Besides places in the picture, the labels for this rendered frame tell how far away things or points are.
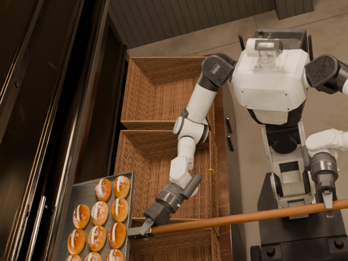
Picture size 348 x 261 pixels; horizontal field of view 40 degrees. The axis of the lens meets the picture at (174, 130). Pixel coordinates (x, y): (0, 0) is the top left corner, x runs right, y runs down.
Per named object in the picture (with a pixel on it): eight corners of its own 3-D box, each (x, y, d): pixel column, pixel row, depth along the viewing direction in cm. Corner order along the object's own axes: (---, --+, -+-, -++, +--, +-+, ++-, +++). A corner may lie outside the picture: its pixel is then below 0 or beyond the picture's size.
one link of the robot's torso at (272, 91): (251, 82, 217) (237, 18, 192) (329, 86, 202) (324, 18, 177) (233, 132, 201) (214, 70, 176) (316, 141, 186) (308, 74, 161)
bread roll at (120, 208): (114, 203, 183) (109, 194, 179) (130, 200, 182) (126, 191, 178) (112, 226, 176) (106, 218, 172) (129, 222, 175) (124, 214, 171)
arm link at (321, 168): (343, 184, 151) (337, 154, 158) (311, 187, 153) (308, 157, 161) (344, 205, 160) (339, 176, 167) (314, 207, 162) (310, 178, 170)
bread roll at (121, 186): (116, 180, 190) (111, 172, 186) (132, 177, 189) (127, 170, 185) (114, 202, 183) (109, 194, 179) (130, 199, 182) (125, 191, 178)
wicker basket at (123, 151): (125, 248, 240) (104, 219, 220) (136, 159, 277) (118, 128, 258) (220, 237, 228) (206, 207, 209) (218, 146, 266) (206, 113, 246)
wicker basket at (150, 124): (135, 153, 280) (118, 122, 261) (142, 87, 318) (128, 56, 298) (216, 140, 269) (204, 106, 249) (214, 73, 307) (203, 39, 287)
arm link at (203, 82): (200, 80, 200) (213, 49, 196) (220, 88, 199) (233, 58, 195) (194, 84, 189) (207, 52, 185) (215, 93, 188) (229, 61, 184)
